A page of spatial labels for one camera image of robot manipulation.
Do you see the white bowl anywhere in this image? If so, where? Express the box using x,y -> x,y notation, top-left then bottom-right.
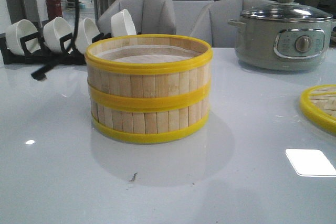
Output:
5,19 -> 37,56
43,17 -> 72,53
110,9 -> 137,37
75,18 -> 100,54

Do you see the red bin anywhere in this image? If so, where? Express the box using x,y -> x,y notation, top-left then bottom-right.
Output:
45,0 -> 63,21

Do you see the bamboo steamer tray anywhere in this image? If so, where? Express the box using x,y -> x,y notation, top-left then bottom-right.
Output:
85,34 -> 213,112
91,97 -> 209,144

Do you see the glass pot lid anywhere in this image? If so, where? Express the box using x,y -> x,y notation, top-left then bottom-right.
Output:
241,0 -> 333,22

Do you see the black cable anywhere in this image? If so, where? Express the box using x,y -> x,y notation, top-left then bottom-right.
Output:
30,0 -> 80,81

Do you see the bamboo steamer lid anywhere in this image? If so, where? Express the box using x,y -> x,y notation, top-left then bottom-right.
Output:
299,84 -> 335,135

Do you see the left grey chair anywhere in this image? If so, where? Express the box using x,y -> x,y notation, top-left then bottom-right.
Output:
97,0 -> 176,35

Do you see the grey electric cooking pot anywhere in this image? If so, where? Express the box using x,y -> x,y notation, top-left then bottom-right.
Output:
228,16 -> 335,71

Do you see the grey chair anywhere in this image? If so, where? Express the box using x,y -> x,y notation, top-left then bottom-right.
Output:
97,0 -> 176,35
189,0 -> 272,48

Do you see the right grey chair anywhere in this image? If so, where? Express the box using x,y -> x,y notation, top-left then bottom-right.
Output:
189,0 -> 272,48

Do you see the black dish rack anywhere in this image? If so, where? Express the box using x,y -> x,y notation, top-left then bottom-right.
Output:
0,31 -> 113,66

